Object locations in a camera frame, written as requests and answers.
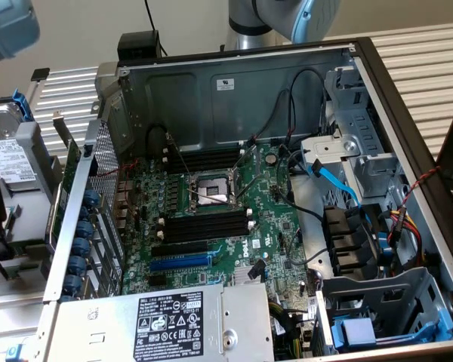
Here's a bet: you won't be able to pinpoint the grey parts rack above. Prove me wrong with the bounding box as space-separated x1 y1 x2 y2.
0 120 61 295

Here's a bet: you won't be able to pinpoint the hard disk with white label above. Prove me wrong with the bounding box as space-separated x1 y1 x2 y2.
0 138 38 192

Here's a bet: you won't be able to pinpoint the green graphics card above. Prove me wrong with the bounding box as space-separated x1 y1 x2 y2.
51 109 83 250

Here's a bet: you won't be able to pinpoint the silver hard disk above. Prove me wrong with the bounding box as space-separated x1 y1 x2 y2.
0 101 27 146

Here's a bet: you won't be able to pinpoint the silver power supply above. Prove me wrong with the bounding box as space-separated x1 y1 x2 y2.
47 282 275 362

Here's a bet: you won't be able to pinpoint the small black clip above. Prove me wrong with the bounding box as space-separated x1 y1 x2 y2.
29 67 51 82

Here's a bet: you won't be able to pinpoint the long black expansion slot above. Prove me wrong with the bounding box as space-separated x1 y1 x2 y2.
150 241 209 258

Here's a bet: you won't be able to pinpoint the blue expansion slot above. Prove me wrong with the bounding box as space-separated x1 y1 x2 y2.
149 253 212 272

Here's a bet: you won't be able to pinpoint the thin metal locking lever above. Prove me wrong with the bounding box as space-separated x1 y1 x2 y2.
237 173 261 199
165 132 193 178

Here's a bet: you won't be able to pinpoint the CPU socket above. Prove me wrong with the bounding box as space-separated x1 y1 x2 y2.
188 167 246 214

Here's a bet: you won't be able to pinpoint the black power adapter box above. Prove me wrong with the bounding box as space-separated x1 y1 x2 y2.
117 30 163 63

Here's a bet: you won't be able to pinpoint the small silver heatsink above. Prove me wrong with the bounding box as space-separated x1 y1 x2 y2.
233 265 267 287

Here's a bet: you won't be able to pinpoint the green Dell motherboard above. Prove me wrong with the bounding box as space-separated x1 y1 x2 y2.
120 141 318 299

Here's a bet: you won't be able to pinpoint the open PC case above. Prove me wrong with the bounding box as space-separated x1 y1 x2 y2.
41 36 453 362

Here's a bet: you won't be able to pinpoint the silver metal drive bay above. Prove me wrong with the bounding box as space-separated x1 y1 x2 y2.
300 66 405 199

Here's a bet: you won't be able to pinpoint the grey metal disk bay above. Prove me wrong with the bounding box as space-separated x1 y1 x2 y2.
315 266 453 355

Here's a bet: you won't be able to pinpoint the blue hard disk bracket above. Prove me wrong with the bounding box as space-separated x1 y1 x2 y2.
11 88 35 124

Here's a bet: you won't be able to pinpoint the black camera cable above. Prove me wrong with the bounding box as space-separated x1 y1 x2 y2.
143 0 169 57

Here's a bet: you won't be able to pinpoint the thick black wire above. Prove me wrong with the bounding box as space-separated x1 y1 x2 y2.
275 145 325 223

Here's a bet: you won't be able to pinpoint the thin black wire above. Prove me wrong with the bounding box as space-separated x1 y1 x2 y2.
253 88 292 143

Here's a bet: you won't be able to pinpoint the looped black wire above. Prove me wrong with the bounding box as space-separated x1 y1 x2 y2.
288 67 328 148

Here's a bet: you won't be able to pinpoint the blue SATA wire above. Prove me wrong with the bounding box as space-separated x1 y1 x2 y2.
307 158 363 208

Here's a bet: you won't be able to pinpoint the red yellow power wires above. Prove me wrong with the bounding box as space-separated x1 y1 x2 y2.
387 205 427 265

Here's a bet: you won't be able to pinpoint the red black twisted wire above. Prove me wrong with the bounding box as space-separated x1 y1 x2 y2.
398 165 442 208

